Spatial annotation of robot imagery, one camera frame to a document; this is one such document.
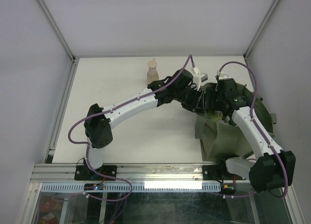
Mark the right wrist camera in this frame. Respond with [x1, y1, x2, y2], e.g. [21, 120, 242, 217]
[215, 71, 231, 80]

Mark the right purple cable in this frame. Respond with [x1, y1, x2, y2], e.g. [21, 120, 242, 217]
[217, 61, 292, 200]

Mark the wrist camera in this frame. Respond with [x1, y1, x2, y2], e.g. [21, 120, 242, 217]
[215, 71, 231, 80]
[191, 67, 208, 90]

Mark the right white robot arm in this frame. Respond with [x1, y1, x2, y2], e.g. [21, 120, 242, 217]
[205, 78, 296, 192]

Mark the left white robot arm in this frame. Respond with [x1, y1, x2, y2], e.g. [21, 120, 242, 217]
[84, 67, 208, 180]

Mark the left aluminium frame post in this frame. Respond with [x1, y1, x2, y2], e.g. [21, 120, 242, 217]
[30, 0, 76, 62]

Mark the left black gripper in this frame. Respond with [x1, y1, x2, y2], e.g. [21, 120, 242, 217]
[174, 86, 205, 116]

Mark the purple cable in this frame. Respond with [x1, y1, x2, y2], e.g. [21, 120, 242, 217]
[217, 61, 292, 200]
[68, 54, 196, 200]

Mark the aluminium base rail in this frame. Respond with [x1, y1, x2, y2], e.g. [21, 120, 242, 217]
[31, 162, 243, 182]

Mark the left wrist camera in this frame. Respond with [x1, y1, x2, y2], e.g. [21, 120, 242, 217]
[191, 67, 208, 90]

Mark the beige pump bottle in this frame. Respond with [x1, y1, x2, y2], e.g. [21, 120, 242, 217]
[147, 58, 159, 84]

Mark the yellow-green lotion bottle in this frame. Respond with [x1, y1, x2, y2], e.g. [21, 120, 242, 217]
[207, 111, 223, 121]

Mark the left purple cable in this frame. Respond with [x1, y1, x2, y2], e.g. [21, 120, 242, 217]
[68, 54, 196, 200]

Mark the aluminium frame post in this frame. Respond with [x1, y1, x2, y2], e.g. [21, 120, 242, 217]
[243, 0, 282, 61]
[30, 0, 76, 62]

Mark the right aluminium frame post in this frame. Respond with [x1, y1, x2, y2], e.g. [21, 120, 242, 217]
[243, 0, 282, 61]

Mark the white slotted cable duct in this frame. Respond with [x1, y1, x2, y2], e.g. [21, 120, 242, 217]
[41, 181, 221, 193]

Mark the olive green canvas bag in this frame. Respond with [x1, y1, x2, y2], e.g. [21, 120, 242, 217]
[195, 83, 277, 162]

